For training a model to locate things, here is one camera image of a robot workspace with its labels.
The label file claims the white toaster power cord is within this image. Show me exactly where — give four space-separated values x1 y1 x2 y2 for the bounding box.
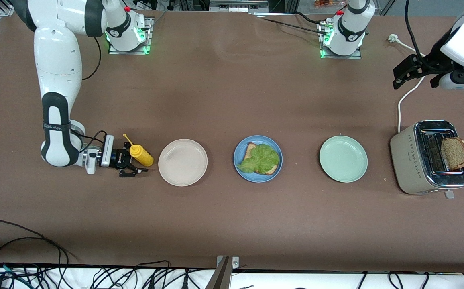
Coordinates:
388 34 427 134

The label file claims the yellow squeeze bottle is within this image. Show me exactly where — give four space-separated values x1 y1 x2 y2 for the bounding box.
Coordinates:
123 134 154 167

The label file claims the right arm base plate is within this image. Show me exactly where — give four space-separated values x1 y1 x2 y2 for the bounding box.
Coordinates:
108 17 153 55

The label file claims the blue plate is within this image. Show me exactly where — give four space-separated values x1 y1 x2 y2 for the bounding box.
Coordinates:
233 135 283 183

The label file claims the grey metal equipment box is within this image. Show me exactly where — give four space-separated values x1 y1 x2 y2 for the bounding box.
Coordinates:
209 0 269 12

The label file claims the beige chrome toaster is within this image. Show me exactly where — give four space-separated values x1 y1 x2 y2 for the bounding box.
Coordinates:
390 120 464 200

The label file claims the black base cable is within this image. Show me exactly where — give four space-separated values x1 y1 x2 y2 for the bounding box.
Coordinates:
254 17 328 36
292 11 325 25

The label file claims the green plate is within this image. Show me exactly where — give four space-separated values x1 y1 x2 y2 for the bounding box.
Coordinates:
319 135 368 183

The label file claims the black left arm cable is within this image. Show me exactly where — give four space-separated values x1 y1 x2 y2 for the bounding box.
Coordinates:
403 0 428 61

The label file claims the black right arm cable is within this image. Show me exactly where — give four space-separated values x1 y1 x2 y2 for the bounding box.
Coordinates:
81 36 102 81

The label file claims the green lettuce leaf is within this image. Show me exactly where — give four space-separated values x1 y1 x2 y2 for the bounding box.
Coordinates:
237 144 281 174

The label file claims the brown bread slice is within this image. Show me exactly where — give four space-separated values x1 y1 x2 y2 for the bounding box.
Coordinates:
441 137 464 170
243 142 277 175

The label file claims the grey metal bracket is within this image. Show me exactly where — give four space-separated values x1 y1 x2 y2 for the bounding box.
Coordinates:
206 256 239 289

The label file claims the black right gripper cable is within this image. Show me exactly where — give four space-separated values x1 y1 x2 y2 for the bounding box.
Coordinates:
69 130 108 151

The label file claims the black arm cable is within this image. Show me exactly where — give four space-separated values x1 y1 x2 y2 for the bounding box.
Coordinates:
403 0 428 61
81 36 102 81

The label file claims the beige plate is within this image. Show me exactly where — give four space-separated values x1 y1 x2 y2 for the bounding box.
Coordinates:
158 139 208 187

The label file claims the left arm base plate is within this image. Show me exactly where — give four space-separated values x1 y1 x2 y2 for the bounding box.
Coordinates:
318 22 363 60

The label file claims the long black table cable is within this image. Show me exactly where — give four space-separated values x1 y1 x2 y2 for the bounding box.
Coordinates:
0 219 76 265

